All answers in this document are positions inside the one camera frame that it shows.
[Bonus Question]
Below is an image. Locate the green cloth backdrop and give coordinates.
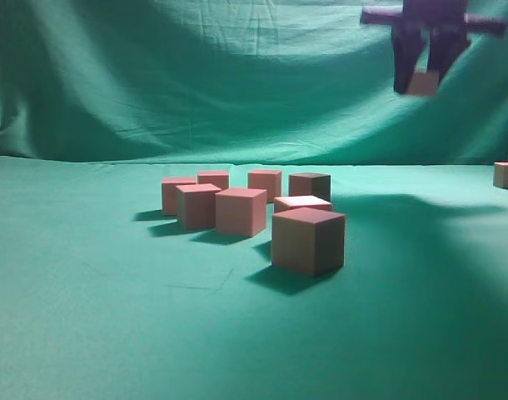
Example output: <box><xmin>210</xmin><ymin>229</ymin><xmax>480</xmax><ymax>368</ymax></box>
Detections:
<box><xmin>0</xmin><ymin>1</ymin><xmax>508</xmax><ymax>399</ymax></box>

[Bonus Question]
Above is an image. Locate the pink cube large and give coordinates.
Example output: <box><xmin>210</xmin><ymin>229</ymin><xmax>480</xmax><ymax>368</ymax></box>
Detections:
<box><xmin>271</xmin><ymin>207</ymin><xmax>347</xmax><ymax>277</ymax></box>

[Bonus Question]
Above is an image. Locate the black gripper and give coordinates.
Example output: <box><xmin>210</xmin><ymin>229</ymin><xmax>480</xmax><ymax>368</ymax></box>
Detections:
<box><xmin>360</xmin><ymin>0</ymin><xmax>508</xmax><ymax>94</ymax></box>

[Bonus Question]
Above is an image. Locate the pink cube placed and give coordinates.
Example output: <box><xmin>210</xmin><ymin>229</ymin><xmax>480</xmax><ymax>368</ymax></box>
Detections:
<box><xmin>162</xmin><ymin>177</ymin><xmax>197</xmax><ymax>216</ymax></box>
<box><xmin>247</xmin><ymin>169</ymin><xmax>282</xmax><ymax>203</ymax></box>

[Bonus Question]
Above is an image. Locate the pink cube column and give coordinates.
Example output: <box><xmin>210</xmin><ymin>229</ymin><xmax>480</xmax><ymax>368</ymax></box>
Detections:
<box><xmin>406</xmin><ymin>71</ymin><xmax>439</xmax><ymax>97</ymax></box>
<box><xmin>216</xmin><ymin>187</ymin><xmax>267</xmax><ymax>238</ymax></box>
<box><xmin>177</xmin><ymin>183</ymin><xmax>221</xmax><ymax>230</ymax></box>
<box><xmin>493</xmin><ymin>162</ymin><xmax>508</xmax><ymax>189</ymax></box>
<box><xmin>288</xmin><ymin>172</ymin><xmax>331</xmax><ymax>202</ymax></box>
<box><xmin>273</xmin><ymin>195</ymin><xmax>334</xmax><ymax>213</ymax></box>
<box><xmin>197</xmin><ymin>170</ymin><xmax>230</xmax><ymax>190</ymax></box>

